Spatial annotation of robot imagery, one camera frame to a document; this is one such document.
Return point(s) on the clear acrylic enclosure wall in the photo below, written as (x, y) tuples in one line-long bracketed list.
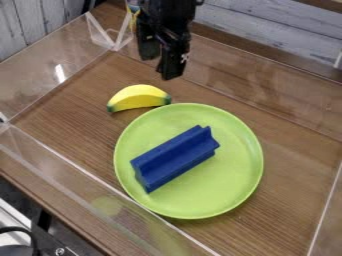
[(59, 135)]

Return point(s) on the yellow labelled can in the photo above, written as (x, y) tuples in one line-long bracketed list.
[(134, 10)]

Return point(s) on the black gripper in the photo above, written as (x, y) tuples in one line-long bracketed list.
[(166, 18)]

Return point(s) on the yellow toy banana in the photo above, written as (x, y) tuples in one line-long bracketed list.
[(138, 96)]

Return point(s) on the green round plate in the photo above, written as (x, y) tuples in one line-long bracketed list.
[(217, 185)]

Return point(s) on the blue foam block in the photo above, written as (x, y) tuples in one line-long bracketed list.
[(174, 157)]

